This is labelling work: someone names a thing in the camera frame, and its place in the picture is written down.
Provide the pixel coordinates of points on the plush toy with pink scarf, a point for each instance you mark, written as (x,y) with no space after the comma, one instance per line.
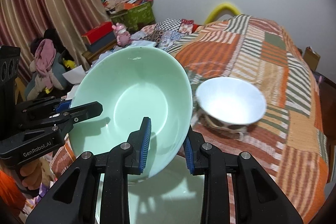
(51,61)

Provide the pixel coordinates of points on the open notebook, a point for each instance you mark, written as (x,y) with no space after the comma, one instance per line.
(75,76)

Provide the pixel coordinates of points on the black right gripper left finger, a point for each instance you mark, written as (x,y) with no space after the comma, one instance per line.
(73,198)

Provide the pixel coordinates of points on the green patterned box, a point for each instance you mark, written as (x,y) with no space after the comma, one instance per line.
(135,18)

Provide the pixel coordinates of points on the dark blue flat box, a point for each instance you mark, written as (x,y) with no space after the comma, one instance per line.
(100,43)

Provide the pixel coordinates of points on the pink toy figurine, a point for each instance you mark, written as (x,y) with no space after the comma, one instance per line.
(122,35)

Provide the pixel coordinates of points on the checkered patchwork quilt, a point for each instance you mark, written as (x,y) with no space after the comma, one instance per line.
(169,35)

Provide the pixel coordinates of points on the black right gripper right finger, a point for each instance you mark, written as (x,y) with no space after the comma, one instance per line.
(258,199)

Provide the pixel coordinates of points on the mint green bowl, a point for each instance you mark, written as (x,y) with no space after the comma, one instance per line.
(132,84)

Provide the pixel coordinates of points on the striped brown curtain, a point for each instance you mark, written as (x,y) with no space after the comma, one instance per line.
(23,21)

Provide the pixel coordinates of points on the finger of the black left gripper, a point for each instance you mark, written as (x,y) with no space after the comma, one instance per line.
(63,121)
(42,108)

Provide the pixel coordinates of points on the mint green plate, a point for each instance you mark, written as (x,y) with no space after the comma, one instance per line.
(172,196)

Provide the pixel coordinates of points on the white bowl black dots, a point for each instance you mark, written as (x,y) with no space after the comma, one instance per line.
(230,104)

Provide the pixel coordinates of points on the striped patchwork bedspread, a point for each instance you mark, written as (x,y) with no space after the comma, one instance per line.
(288,141)

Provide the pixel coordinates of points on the red flat box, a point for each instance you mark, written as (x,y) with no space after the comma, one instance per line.
(93,35)

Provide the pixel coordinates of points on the left hand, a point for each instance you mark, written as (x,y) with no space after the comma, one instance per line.
(32,173)

